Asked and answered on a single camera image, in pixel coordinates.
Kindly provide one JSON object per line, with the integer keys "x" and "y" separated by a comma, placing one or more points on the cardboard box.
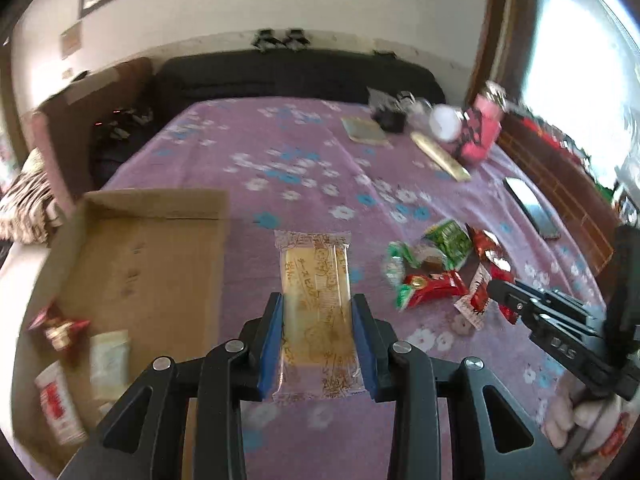
{"x": 150, "y": 270}

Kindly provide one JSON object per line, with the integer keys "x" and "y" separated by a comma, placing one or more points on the black phone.
{"x": 532, "y": 207}

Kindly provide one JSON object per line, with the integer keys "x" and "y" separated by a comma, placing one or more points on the red white snack packet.
{"x": 474, "y": 300}
{"x": 59, "y": 402}

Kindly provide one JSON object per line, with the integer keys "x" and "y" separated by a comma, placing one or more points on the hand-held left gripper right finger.
{"x": 364, "y": 350}

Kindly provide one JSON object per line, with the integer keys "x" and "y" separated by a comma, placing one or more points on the red twisted candy packet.
{"x": 57, "y": 330}

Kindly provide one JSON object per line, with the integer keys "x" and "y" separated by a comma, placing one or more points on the black sofa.
{"x": 275, "y": 77}

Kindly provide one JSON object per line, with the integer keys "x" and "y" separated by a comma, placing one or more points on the patterned brown blanket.
{"x": 27, "y": 195}

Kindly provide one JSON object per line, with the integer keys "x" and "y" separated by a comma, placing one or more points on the round green snack packet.
{"x": 450, "y": 242}

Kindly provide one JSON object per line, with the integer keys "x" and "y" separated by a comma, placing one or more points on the black clamp device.
{"x": 265, "y": 41}
{"x": 296, "y": 40}

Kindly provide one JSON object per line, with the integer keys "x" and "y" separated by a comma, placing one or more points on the striped red snack packet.
{"x": 500, "y": 272}

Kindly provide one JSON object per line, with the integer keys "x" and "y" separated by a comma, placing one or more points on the clear plastic bag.
{"x": 380, "y": 97}

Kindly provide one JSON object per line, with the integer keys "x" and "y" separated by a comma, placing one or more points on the wall switch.
{"x": 66, "y": 73}

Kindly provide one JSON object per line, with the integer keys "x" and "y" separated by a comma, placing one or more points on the wooden door frame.
{"x": 497, "y": 25}

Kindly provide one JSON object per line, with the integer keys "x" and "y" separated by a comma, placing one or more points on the cream snack packet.
{"x": 109, "y": 365}

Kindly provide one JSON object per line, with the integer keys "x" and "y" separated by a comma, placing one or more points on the yellow biscuit packet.
{"x": 315, "y": 285}

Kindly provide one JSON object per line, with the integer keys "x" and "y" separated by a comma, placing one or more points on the brown armchair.
{"x": 65, "y": 115}

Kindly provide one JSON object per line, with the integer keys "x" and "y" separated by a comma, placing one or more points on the gold tube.
{"x": 442, "y": 157}

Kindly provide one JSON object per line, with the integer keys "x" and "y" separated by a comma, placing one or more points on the pink box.
{"x": 477, "y": 130}

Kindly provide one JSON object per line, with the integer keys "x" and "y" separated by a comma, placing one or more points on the pile of black devices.
{"x": 122, "y": 122}

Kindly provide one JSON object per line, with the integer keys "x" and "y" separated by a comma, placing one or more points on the person's right hand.
{"x": 585, "y": 425}

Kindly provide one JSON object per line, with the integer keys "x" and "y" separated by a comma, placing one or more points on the white round jar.
{"x": 444, "y": 121}

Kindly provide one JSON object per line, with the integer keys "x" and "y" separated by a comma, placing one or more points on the green white snack packet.
{"x": 397, "y": 272}

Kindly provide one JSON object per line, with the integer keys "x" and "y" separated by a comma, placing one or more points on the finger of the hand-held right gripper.
{"x": 565, "y": 302}
{"x": 505, "y": 292}

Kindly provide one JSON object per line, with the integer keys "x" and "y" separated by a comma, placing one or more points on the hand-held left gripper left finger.
{"x": 270, "y": 350}

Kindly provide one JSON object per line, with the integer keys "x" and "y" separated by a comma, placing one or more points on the small wall plaque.
{"x": 71, "y": 39}

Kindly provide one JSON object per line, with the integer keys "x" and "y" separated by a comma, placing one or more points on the tan notebook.
{"x": 365, "y": 130}

